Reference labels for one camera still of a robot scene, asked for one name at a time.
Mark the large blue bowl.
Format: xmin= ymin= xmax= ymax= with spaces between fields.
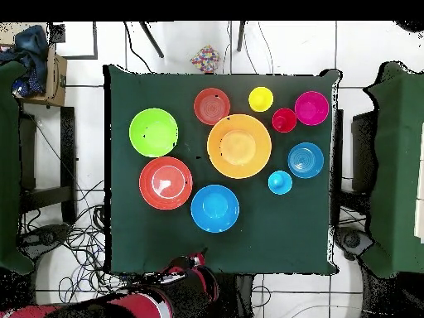
xmin=190 ymin=184 xmax=240 ymax=234

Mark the pink bowl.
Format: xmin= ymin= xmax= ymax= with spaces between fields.
xmin=294 ymin=90 xmax=330 ymax=127

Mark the wide red bowl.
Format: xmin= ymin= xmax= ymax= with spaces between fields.
xmin=138 ymin=156 xmax=194 ymax=211

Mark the dark green tablecloth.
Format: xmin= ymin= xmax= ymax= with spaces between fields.
xmin=104 ymin=64 xmax=342 ymax=276

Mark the blue cup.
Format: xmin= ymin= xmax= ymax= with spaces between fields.
xmin=267 ymin=170 xmax=293 ymax=195

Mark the large orange bowl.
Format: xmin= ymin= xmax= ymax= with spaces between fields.
xmin=206 ymin=113 xmax=273 ymax=180

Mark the green bowl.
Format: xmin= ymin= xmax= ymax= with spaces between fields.
xmin=128 ymin=108 xmax=179 ymax=158

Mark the small blue bowl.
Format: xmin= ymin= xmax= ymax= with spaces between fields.
xmin=287 ymin=142 xmax=325 ymax=180

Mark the small red bowl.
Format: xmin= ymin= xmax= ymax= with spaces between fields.
xmin=193 ymin=87 xmax=232 ymax=126

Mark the red cup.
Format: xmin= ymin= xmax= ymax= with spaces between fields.
xmin=272 ymin=107 xmax=298 ymax=134

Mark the yellow cup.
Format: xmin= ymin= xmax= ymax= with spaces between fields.
xmin=248 ymin=86 xmax=275 ymax=113

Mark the colourful patterned box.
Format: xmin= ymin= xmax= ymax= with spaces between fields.
xmin=190 ymin=45 xmax=221 ymax=74

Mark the green cloth covered table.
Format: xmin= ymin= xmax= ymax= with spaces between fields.
xmin=0 ymin=60 xmax=35 ymax=275
xmin=359 ymin=61 xmax=424 ymax=279

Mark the black tripod leg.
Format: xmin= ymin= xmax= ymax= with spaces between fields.
xmin=138 ymin=21 xmax=166 ymax=60
xmin=236 ymin=21 xmax=247 ymax=53

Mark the cardboard box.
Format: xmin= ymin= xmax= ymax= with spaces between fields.
xmin=16 ymin=44 xmax=68 ymax=108

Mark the blue cloth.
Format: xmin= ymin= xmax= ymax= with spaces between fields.
xmin=0 ymin=25 xmax=50 ymax=97

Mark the tangle of cables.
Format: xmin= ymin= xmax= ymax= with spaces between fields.
xmin=17 ymin=180 xmax=133 ymax=306

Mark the black stool frame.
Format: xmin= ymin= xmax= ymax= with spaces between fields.
xmin=18 ymin=106 xmax=78 ymax=225

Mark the black floor frame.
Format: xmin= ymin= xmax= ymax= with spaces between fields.
xmin=49 ymin=21 xmax=99 ymax=61

